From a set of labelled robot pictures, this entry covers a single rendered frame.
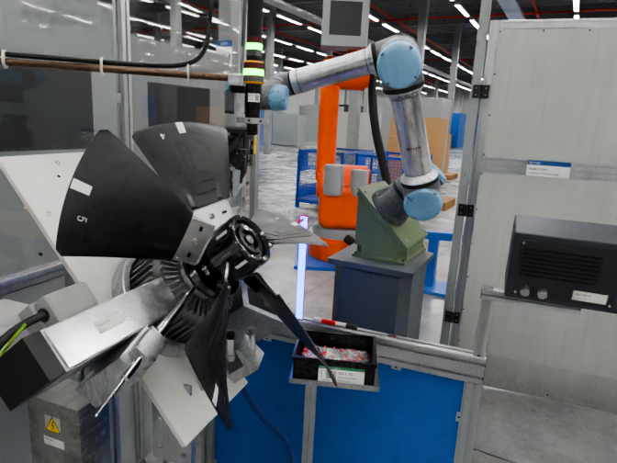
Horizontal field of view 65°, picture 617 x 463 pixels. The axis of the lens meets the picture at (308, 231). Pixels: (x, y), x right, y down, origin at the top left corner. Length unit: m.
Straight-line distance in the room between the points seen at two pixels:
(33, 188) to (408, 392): 1.12
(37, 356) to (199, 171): 0.52
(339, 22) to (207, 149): 3.90
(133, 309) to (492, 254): 2.21
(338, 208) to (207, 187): 3.86
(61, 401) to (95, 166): 0.58
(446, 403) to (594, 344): 1.61
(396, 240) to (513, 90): 1.33
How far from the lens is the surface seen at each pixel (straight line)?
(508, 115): 2.75
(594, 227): 1.37
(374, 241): 1.70
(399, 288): 1.65
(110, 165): 0.89
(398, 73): 1.38
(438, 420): 1.57
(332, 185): 4.81
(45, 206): 1.14
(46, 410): 1.28
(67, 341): 0.85
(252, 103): 1.07
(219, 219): 1.07
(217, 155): 1.16
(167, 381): 1.08
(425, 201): 1.50
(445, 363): 1.46
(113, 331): 0.90
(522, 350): 3.02
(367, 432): 1.64
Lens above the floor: 1.47
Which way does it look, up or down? 13 degrees down
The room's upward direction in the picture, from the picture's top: 3 degrees clockwise
